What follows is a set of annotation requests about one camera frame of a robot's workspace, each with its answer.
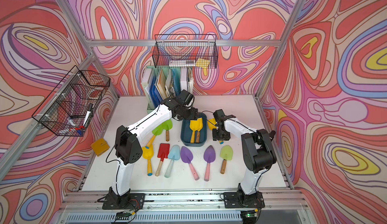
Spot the yellow sticky note block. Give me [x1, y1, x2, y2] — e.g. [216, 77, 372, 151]
[91, 138, 110, 157]

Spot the red shovel wooden handle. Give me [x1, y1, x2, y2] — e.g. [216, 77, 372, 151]
[155, 143, 170, 177]

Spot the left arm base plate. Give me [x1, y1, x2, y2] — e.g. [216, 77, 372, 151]
[102, 192, 145, 211]

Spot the dark teal storage box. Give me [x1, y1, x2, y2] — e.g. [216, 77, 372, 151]
[180, 112, 209, 147]

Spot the black wire basket back wall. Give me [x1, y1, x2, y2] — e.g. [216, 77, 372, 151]
[152, 33, 218, 68]

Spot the light blue shovel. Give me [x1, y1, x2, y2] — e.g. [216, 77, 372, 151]
[164, 145, 180, 178]

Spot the yellow shovel blue tipped handle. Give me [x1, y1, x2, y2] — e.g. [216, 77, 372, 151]
[142, 146, 154, 176]

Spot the mint green file organizer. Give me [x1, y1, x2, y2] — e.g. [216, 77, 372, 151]
[141, 66, 194, 113]

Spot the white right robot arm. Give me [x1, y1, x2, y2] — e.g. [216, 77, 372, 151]
[213, 109, 277, 197]

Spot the yellow sponge in basket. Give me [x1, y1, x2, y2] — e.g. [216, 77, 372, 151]
[195, 58, 210, 68]

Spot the yellow shovel wooden handle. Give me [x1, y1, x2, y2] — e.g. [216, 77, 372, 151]
[195, 131, 201, 143]

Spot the black wire basket left wall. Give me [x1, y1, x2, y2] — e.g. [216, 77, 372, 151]
[32, 66, 110, 137]

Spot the black wire basket wall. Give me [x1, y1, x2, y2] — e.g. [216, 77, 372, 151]
[152, 33, 218, 68]
[32, 66, 110, 137]

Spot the black marker pen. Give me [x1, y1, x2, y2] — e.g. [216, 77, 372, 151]
[83, 103, 93, 128]

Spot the light green shovel wooden handle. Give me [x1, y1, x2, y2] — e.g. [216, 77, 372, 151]
[220, 145, 233, 174]

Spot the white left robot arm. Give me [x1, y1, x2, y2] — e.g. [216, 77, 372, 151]
[112, 90, 199, 196]

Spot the purple shovel pink handle left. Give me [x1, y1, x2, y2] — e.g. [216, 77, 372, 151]
[180, 146, 200, 181]

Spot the green shovel yellow handle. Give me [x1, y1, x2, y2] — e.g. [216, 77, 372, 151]
[145, 124, 164, 149]

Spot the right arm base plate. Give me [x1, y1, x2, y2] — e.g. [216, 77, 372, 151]
[222, 191, 265, 209]

